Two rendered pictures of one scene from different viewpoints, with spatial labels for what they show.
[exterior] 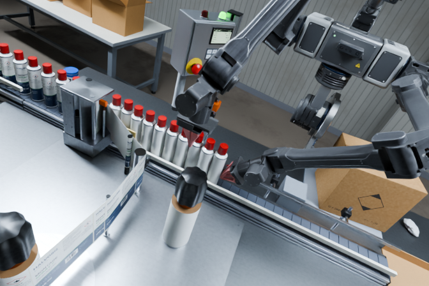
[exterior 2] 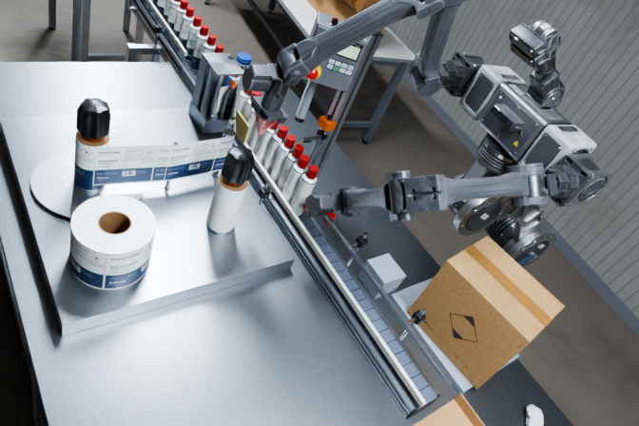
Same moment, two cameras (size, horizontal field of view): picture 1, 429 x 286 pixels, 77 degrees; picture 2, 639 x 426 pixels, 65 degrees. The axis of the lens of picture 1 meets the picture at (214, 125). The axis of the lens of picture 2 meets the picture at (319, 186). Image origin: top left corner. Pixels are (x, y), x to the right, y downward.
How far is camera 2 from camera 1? 0.88 m
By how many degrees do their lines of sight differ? 24
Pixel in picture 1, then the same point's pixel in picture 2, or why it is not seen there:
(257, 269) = (275, 302)
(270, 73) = not seen: hidden behind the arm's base
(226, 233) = (267, 252)
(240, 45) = (309, 46)
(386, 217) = (479, 361)
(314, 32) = (482, 87)
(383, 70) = (540, 159)
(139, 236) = (189, 204)
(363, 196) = (455, 314)
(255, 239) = (298, 283)
